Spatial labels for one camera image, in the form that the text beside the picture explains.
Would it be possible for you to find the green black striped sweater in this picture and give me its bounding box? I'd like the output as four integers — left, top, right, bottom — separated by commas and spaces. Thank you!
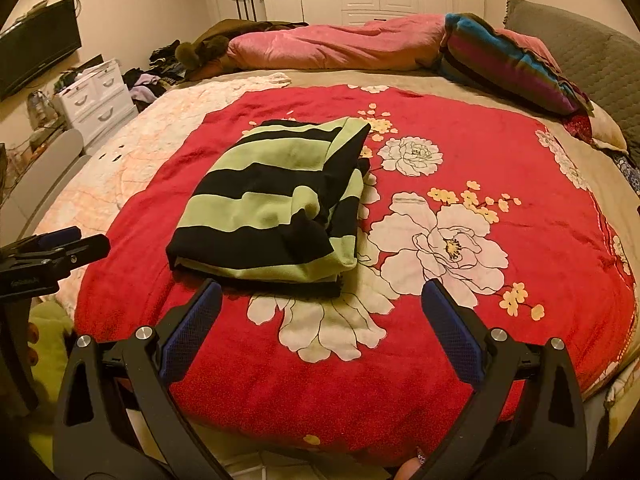
166, 116, 373, 298

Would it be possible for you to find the white drawer cabinet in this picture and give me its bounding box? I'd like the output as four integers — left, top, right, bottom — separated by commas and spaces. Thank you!
52, 59, 138, 146

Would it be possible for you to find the person's yellow-green garment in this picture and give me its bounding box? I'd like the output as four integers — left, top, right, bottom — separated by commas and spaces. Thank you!
27, 302, 76, 456

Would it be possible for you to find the colourful striped pillow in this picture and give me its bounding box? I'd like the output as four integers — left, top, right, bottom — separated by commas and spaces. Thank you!
437, 12, 596, 116

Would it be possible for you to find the grey quilted headboard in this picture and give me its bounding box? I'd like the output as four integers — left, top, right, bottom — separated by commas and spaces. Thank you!
502, 0, 640, 146

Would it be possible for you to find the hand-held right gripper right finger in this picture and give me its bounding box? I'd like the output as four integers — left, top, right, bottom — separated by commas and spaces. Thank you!
420, 279, 588, 480

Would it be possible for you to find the person's right hand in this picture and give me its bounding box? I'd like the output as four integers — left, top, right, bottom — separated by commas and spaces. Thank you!
392, 452, 428, 480

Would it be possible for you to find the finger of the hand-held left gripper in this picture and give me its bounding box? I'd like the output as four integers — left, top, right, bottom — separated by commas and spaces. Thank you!
30, 234, 112, 273
10, 226, 83, 257

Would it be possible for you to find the dark red cloth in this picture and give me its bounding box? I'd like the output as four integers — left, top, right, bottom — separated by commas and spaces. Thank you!
562, 112, 596, 141

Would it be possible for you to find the pink duvet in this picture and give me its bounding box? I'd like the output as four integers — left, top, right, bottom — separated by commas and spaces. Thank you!
227, 15, 448, 72

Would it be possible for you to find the black television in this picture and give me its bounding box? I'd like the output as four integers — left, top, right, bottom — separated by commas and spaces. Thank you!
0, 0, 82, 101

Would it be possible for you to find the pile of dark clothes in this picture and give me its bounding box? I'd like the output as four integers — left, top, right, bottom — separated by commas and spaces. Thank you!
122, 40, 193, 108

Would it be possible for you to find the yellow printed blanket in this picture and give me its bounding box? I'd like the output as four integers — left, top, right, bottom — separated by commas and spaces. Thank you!
602, 360, 640, 411

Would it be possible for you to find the person's left hand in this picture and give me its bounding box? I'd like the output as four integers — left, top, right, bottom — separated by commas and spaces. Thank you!
25, 321, 42, 367

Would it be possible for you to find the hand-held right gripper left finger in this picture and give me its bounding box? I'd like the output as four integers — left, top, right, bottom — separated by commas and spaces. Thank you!
52, 280, 223, 480

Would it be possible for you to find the white quilted bedspread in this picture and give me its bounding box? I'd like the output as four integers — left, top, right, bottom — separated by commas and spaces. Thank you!
32, 74, 293, 241

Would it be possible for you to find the blue patterned cloth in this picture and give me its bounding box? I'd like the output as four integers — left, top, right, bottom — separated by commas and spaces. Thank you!
612, 152, 640, 191

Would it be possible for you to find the brown plush toy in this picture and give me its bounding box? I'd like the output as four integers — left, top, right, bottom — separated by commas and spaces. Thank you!
175, 19, 308, 81

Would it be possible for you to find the cream pillow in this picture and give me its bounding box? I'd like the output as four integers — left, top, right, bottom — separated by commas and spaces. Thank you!
590, 102, 630, 153

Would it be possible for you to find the red floral blanket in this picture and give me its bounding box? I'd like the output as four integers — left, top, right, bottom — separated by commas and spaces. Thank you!
74, 85, 636, 467

